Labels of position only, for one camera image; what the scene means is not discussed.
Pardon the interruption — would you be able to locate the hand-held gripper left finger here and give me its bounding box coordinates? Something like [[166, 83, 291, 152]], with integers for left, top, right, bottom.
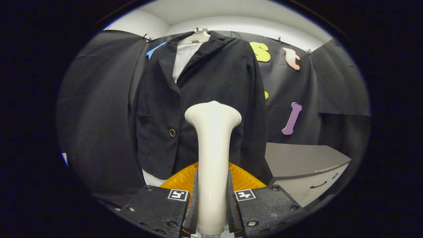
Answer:
[[119, 162, 199, 238]]

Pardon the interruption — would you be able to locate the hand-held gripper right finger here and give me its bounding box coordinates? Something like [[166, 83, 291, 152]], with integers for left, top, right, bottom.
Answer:
[[227, 162, 306, 237]]

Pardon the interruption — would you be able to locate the white garment steamer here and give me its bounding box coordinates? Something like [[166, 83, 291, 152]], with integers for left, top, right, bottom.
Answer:
[[184, 101, 242, 238]]

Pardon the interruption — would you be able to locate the black suit jacket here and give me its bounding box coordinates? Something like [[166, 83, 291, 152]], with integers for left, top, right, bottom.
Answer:
[[128, 31, 272, 184]]

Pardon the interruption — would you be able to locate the white clothes hanger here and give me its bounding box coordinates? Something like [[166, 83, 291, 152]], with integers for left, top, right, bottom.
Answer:
[[178, 27, 211, 45]]

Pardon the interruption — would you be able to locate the grey cabinet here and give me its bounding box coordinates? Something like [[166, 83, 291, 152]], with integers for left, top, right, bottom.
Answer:
[[264, 142, 351, 208]]

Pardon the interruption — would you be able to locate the black backdrop cloth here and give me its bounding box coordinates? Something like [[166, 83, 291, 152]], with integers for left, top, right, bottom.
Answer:
[[56, 30, 370, 209]]

